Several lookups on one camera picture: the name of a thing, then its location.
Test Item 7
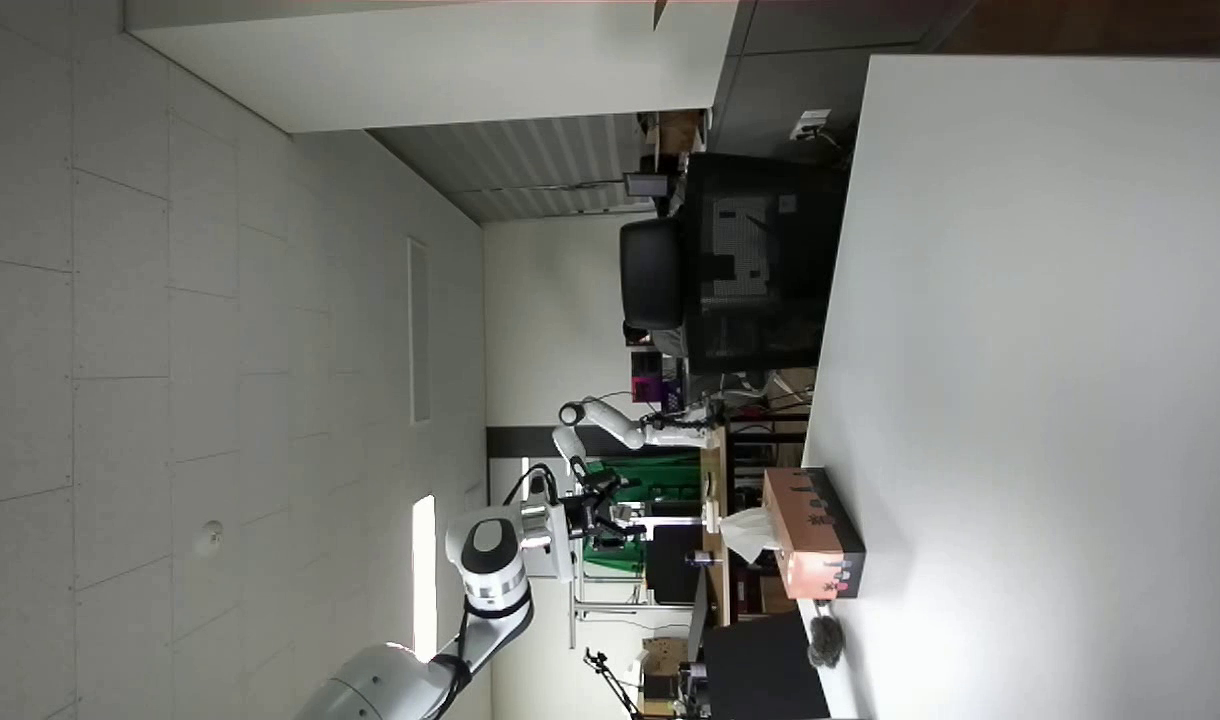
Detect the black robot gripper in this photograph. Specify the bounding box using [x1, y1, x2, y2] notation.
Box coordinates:
[559, 480, 623, 549]

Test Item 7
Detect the white tissue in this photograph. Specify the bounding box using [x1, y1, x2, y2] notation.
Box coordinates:
[720, 509, 775, 566]

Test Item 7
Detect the pink tissue box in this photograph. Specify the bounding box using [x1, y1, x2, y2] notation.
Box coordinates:
[761, 467, 866, 601]

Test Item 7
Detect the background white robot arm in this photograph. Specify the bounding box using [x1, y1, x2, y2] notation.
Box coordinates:
[553, 395, 720, 549]

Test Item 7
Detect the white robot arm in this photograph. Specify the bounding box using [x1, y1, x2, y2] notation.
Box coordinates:
[292, 513, 531, 720]

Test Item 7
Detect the black round object on counter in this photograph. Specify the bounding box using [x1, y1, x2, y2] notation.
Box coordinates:
[807, 617, 844, 667]

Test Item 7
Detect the black monitor on desk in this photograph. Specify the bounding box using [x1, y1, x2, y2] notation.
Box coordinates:
[648, 529, 704, 606]

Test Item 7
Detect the black office chair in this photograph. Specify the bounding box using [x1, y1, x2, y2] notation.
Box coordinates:
[622, 152, 840, 374]

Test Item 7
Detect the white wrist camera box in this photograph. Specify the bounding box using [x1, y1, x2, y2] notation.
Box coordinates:
[522, 465, 566, 580]

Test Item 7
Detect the black camera tripod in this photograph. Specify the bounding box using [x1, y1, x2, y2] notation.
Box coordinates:
[582, 650, 643, 720]

